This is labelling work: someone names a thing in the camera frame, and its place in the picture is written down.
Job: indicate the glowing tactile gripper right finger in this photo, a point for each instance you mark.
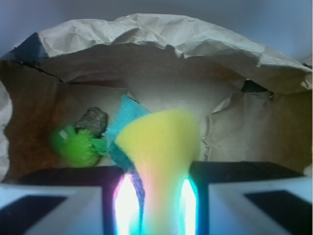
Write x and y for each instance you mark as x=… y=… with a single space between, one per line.
x=247 y=198

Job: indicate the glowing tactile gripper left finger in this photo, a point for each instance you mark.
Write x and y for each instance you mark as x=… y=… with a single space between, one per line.
x=69 y=201

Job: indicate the yellow green sponge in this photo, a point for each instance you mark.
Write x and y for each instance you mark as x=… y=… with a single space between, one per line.
x=163 y=145

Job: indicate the teal cloth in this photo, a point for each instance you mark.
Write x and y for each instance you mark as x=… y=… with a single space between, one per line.
x=128 y=112

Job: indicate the green fuzzy toy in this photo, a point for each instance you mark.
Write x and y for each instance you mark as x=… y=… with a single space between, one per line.
x=77 y=147

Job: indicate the brown rock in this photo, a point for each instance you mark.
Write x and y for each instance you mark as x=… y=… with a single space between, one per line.
x=94 y=120

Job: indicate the brown paper bag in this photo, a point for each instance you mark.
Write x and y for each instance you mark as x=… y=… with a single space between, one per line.
x=252 y=102

